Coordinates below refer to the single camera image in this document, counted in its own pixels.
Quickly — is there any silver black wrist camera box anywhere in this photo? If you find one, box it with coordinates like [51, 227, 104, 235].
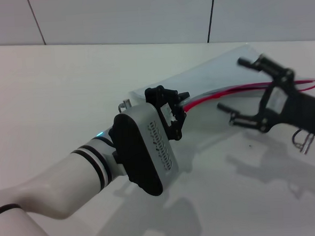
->
[109, 100, 182, 199]

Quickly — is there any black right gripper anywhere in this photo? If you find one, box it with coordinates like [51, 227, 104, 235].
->
[214, 51, 315, 153]

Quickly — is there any clear document bag red zipper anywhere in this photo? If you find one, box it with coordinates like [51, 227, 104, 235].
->
[125, 40, 315, 132]

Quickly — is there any small silver connector plug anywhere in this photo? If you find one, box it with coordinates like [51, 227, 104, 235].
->
[117, 98, 133, 112]

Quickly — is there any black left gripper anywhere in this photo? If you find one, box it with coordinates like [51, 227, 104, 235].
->
[144, 83, 194, 144]

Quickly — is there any thin cable loop with connector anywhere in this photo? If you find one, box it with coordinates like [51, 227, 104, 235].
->
[291, 128, 315, 156]

